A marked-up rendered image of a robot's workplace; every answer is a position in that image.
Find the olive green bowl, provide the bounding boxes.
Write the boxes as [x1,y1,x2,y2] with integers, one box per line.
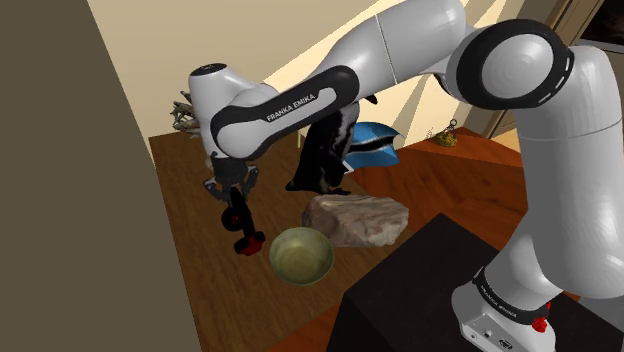
[268,226,336,287]

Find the blue striped cushion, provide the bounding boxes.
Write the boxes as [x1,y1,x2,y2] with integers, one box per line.
[341,121,405,173]

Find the small golden ornament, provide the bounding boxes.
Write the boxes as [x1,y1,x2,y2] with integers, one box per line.
[432,118,460,149]

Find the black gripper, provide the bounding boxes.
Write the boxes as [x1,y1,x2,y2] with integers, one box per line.
[203,155,260,206]

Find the grey dried branches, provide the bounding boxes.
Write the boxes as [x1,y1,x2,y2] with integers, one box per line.
[168,89,204,139]

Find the black and red toy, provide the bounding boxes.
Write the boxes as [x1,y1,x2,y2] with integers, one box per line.
[220,187,267,258]

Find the black and white animal figure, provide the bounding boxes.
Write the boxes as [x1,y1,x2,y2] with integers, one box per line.
[284,93,379,196]

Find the brown wooden table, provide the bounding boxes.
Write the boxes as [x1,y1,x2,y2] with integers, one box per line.
[147,127,417,352]

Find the brown rock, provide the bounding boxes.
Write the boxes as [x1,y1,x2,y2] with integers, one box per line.
[301,193,410,248]

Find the dark robot stand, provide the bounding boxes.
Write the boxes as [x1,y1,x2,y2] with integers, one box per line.
[325,212,624,352]

